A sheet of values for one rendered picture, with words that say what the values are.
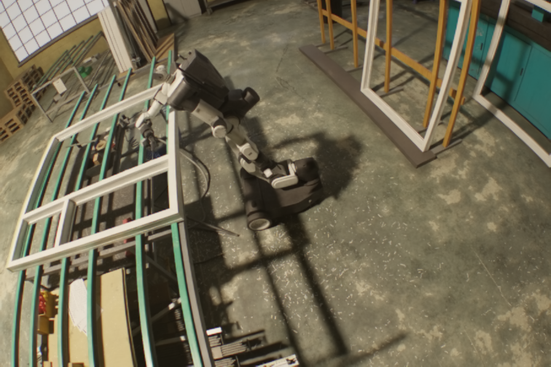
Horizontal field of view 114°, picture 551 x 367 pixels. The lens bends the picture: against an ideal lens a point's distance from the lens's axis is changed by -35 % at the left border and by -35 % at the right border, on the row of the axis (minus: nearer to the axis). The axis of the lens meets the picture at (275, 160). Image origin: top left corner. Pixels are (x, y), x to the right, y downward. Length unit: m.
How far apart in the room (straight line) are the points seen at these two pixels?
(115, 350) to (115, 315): 0.21
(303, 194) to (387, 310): 1.08
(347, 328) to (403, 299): 0.43
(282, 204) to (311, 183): 0.29
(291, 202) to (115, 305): 1.44
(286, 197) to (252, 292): 0.77
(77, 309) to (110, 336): 0.34
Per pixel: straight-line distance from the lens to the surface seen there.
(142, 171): 1.75
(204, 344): 1.18
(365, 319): 1.97
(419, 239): 2.23
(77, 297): 2.00
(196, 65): 1.51
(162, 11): 8.80
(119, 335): 1.69
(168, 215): 1.40
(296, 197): 2.16
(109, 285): 1.84
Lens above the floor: 1.93
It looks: 46 degrees down
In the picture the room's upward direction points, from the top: 15 degrees counter-clockwise
